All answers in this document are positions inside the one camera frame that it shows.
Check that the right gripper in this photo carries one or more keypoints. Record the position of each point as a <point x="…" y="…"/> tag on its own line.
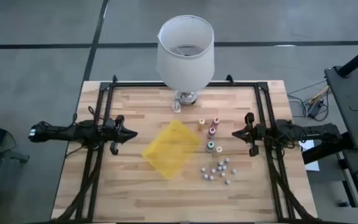
<point x="255" y="133"/>

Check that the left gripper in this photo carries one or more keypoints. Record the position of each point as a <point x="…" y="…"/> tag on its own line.
<point x="115" y="133"/>

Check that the yellow cap food coloring bottle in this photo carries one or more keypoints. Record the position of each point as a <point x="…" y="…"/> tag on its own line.
<point x="218" y="150"/>

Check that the dark red food coloring bottle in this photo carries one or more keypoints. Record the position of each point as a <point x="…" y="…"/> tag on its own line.
<point x="211" y="130"/>

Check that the green cap food coloring bottle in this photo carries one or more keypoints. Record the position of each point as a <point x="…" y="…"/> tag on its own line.
<point x="210" y="145"/>

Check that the orange food coloring bottle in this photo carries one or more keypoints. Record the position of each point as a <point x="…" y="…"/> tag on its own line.
<point x="201" y="122"/>

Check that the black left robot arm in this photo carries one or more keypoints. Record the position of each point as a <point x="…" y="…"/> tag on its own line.
<point x="67" y="133"/>

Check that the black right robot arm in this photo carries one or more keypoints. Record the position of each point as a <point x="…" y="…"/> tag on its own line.
<point x="322" y="130"/>

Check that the small dropper bottle blue label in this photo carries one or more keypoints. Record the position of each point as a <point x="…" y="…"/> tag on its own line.
<point x="219" y="168"/>

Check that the yellow translucent plastic bin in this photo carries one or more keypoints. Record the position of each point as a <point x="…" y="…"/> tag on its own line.
<point x="171" y="149"/>

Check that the small dropper bottle green label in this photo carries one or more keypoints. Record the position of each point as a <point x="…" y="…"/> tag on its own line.
<point x="213" y="170"/>

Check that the small clear plastic tag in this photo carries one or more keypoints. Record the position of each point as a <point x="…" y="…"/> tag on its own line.
<point x="176" y="107"/>

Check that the black power adapter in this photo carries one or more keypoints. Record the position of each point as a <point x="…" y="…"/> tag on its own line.
<point x="315" y="109"/>

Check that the white paper sheet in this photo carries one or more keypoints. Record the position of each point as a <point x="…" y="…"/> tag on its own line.
<point x="313" y="166"/>

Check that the black stand leg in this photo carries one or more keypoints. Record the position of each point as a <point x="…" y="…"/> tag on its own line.
<point x="322" y="152"/>

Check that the white shade table lamp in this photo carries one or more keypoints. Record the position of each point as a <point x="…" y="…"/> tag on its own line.
<point x="185" y="68"/>

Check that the grey equipment cart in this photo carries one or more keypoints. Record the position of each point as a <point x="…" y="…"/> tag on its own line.
<point x="14" y="157"/>

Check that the grey side table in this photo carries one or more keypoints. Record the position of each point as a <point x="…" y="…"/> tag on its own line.
<point x="353" y="99"/>

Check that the black diagonal pole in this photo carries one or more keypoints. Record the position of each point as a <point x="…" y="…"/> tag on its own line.
<point x="357" y="59"/>

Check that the black metal table frame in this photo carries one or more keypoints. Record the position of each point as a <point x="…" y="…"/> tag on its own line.
<point x="253" y="84"/>

